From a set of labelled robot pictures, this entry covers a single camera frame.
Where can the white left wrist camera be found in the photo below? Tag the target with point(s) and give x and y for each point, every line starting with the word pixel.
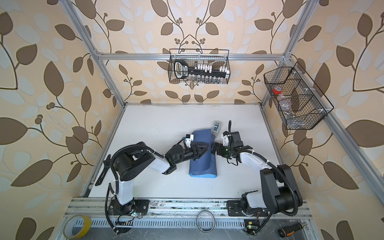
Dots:
pixel 188 139

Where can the red capped plastic bottle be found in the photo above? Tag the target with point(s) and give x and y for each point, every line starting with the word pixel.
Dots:
pixel 277 90

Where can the wall wire basket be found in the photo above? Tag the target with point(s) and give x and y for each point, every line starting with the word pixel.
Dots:
pixel 215 57
pixel 302 104

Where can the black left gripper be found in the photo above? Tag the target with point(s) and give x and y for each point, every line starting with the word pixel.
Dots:
pixel 195 152

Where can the yellow tape roll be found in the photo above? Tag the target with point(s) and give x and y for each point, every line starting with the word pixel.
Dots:
pixel 77 227

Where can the black adjustable wrench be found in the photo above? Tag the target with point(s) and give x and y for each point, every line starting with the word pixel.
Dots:
pixel 107 165

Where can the orange black screwdriver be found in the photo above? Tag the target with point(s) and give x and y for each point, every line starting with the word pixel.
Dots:
pixel 289 230

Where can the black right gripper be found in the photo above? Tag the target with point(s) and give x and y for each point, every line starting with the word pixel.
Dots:
pixel 220 152

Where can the grey tape dispenser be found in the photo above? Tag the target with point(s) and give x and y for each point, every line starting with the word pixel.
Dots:
pixel 216 128

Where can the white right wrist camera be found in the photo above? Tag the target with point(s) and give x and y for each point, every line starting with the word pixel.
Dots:
pixel 226 139

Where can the blue wrapping paper sheet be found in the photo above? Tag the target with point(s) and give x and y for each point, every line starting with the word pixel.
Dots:
pixel 204 167

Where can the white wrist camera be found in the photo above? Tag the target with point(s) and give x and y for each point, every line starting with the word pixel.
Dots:
pixel 188 139
pixel 226 139

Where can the right wall wire basket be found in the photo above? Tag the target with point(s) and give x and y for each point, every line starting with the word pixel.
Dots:
pixel 302 104

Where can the black tool set in basket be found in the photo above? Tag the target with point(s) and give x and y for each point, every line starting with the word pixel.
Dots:
pixel 183 71

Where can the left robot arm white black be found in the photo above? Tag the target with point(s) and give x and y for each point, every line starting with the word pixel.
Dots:
pixel 128 162

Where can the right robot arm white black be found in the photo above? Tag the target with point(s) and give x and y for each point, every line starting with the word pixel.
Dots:
pixel 279 192

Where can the back wall wire basket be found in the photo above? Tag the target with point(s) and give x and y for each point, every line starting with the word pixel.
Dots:
pixel 215 57

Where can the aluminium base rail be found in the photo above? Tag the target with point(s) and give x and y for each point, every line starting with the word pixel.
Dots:
pixel 157 207

